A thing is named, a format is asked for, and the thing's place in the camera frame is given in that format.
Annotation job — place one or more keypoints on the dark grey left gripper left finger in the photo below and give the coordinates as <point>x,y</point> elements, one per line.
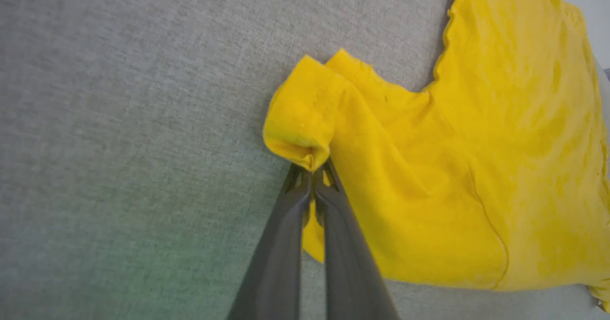
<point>276,263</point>

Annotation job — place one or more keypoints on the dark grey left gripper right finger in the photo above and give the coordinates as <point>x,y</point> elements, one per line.
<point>352,272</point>

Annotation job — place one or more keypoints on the yellow garment with black stripes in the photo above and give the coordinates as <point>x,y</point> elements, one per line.
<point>476,167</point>

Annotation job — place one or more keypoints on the grey fabric sofa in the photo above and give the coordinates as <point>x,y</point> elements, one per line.
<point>119,119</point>

